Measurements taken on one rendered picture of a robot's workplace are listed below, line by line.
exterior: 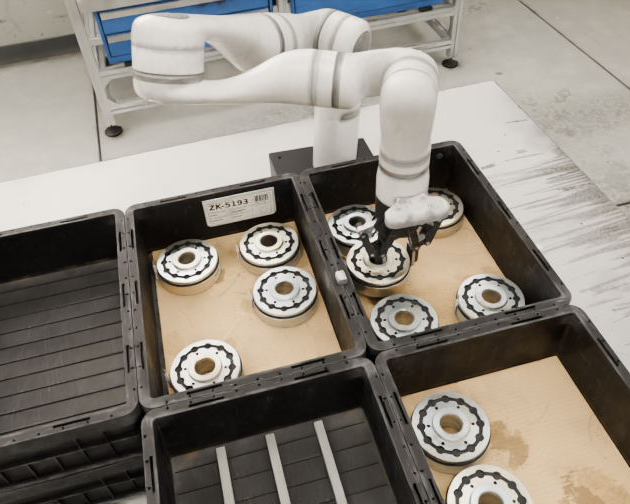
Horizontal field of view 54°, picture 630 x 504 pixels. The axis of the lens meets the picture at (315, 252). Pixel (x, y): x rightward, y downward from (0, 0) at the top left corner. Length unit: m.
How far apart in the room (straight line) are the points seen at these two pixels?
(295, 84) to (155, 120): 2.26
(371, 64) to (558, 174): 0.78
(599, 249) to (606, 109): 1.82
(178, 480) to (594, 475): 0.53
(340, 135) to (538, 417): 0.65
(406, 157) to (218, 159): 0.77
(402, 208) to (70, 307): 0.57
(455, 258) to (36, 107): 2.60
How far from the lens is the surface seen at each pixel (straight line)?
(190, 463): 0.89
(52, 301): 1.13
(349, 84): 0.78
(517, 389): 0.94
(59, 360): 1.04
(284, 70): 0.80
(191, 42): 0.83
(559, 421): 0.93
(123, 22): 2.78
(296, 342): 0.96
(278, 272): 1.02
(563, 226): 1.38
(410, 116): 0.78
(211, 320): 1.01
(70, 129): 3.12
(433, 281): 1.04
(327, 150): 1.28
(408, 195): 0.87
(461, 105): 1.69
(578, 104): 3.12
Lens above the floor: 1.61
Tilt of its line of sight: 46 degrees down
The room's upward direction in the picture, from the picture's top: 4 degrees counter-clockwise
